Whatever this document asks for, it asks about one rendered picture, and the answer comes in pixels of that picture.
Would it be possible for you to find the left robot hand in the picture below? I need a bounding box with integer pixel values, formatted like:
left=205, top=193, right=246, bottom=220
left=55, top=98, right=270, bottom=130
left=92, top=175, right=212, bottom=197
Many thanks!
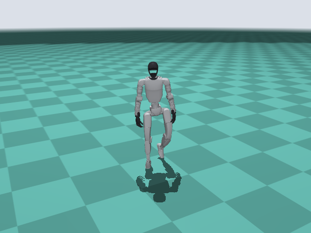
left=171, top=110, right=176, bottom=124

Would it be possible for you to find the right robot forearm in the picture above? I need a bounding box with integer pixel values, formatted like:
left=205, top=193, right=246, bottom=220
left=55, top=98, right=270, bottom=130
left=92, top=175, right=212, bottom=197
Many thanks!
left=135, top=96, right=141, bottom=116

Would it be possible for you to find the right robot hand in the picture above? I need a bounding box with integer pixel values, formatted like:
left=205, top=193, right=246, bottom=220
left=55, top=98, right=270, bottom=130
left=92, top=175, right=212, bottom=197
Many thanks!
left=135, top=112, right=143, bottom=127

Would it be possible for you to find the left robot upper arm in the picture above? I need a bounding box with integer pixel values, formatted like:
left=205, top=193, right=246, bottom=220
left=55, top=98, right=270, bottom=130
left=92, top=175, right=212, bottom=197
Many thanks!
left=162, top=78, right=173, bottom=100

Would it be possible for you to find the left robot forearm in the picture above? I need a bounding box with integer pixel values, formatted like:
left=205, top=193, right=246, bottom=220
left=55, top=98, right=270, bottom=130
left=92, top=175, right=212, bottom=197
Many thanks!
left=168, top=99, right=176, bottom=112

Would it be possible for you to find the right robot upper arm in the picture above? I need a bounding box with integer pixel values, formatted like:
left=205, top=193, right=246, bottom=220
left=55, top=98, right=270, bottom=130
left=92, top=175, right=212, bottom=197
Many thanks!
left=137, top=79, right=145, bottom=101

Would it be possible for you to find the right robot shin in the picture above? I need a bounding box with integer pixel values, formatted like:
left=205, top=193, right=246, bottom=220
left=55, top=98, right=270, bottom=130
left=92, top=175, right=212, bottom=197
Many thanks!
left=145, top=141, right=151, bottom=161

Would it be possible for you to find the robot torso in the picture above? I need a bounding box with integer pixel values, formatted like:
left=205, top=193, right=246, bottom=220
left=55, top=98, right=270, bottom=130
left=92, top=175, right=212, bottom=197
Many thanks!
left=144, top=76, right=163, bottom=116

